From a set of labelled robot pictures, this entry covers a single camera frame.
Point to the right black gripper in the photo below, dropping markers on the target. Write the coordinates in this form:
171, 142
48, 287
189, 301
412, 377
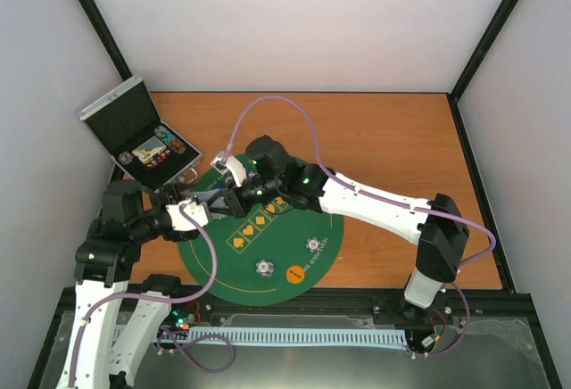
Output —
237, 206

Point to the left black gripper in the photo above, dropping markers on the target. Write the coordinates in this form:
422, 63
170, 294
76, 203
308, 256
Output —
167, 192

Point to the deck of playing cards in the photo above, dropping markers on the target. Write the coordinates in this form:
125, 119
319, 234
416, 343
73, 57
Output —
216, 203

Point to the white blue chip stack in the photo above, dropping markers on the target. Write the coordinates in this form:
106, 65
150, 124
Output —
313, 245
265, 268

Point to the orange big blind button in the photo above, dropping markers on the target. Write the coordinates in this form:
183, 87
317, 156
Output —
295, 275

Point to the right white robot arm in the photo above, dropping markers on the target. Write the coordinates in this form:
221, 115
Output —
434, 226

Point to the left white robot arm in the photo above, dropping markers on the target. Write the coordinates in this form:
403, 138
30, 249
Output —
104, 263

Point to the red dice row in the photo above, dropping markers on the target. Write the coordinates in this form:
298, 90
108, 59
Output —
158, 159

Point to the round green poker mat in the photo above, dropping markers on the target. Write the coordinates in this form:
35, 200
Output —
275, 232

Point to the boxed card deck in case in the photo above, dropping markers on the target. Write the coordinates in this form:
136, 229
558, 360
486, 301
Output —
147, 150

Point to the poker chips in case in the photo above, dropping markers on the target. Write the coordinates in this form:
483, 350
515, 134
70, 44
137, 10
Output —
170, 139

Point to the aluminium poker case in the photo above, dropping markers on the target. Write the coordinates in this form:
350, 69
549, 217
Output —
126, 117

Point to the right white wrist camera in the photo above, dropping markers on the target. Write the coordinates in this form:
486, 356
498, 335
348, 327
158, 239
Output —
228, 165

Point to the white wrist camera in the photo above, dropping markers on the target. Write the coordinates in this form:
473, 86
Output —
228, 165
188, 215

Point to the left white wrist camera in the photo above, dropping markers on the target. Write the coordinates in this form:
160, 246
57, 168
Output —
188, 215

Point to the light blue slotted cable duct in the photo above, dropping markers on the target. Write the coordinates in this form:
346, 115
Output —
297, 337

